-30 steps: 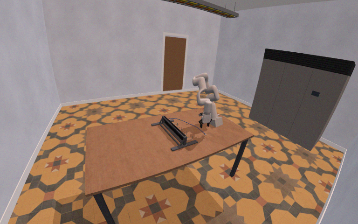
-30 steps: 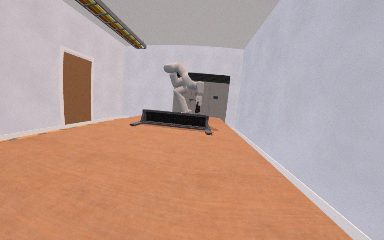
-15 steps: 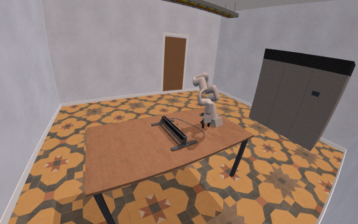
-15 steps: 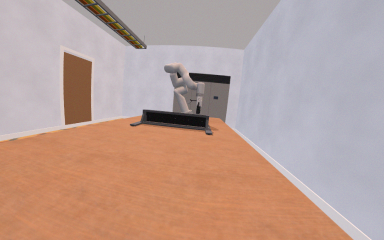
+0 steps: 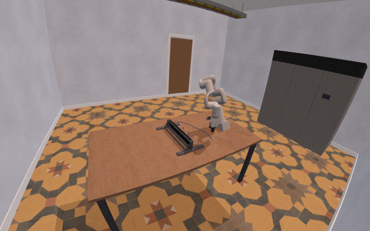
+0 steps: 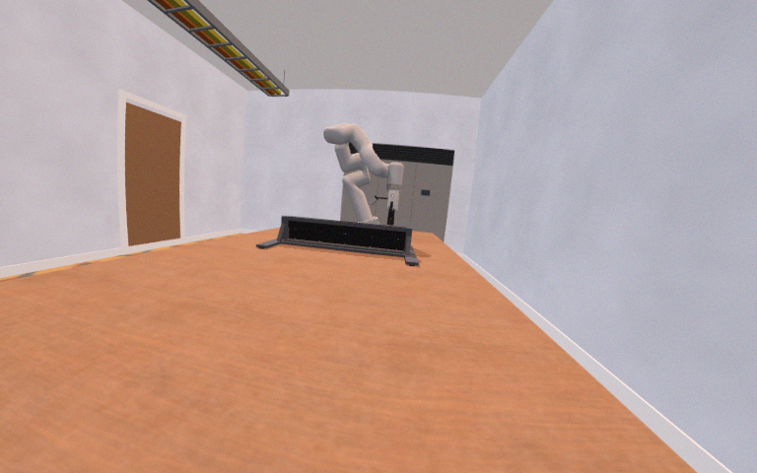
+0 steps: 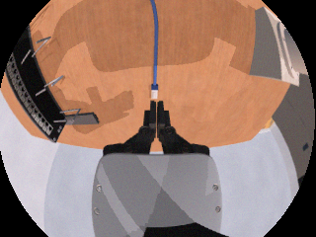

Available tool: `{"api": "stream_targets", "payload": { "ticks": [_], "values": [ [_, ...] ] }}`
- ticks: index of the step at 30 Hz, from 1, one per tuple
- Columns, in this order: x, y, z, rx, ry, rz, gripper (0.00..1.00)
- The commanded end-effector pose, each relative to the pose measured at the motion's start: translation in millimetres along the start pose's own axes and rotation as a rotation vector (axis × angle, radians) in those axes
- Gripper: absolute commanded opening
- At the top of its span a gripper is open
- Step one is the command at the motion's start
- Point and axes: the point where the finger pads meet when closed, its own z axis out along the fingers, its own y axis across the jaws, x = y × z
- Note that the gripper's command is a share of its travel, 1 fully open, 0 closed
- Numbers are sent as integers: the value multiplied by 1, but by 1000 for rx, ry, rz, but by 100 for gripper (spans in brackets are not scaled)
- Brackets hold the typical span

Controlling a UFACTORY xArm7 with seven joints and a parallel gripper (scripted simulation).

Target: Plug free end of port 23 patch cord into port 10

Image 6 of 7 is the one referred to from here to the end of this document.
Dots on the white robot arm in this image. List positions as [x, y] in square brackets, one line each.
[369, 161]

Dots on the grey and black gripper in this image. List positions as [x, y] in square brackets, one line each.
[392, 204]

